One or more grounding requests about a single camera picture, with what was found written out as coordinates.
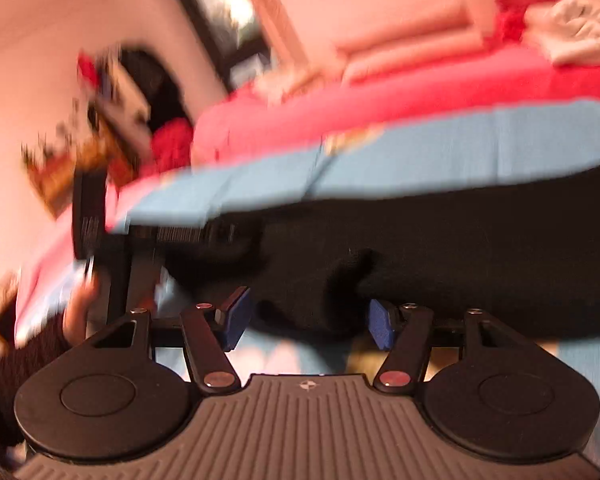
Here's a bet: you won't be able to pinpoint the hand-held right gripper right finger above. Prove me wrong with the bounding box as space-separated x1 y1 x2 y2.
368 298 533 395

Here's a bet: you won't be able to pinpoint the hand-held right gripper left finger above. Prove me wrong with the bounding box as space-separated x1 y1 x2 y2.
87 286 254 395

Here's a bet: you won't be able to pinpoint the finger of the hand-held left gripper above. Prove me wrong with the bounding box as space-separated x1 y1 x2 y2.
130 224 241 261

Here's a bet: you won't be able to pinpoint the black pants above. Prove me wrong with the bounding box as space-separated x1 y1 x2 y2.
160 162 600 340

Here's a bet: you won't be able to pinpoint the person's left forearm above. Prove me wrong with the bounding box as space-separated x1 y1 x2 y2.
0 310 77 448

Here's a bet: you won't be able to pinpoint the person's left hand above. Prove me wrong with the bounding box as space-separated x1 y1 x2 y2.
61 274 102 343

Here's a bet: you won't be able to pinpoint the red crumpled cloth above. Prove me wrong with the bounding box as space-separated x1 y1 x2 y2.
150 117 197 173

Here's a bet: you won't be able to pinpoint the dark hanging cloth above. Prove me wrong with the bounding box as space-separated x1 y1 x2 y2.
115 47 193 133

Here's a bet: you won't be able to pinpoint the blue floral blanket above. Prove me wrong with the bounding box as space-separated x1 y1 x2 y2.
15 100 600 471

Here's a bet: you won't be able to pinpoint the cream lace cloth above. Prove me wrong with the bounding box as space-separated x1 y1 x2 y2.
252 66 326 105

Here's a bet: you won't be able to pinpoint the pink bed sheet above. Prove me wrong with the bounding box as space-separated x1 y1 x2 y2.
17 45 600 321

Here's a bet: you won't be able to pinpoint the dark framed window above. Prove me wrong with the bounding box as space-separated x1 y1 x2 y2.
162 0 273 93

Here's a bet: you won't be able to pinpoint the pink patterned curtain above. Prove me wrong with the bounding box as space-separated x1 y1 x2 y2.
230 0 313 73

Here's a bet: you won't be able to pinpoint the red folded cloth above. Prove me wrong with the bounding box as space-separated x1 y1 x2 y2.
490 0 563 51

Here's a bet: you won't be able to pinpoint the cream folded blanket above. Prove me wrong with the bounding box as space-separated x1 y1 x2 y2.
525 0 600 67

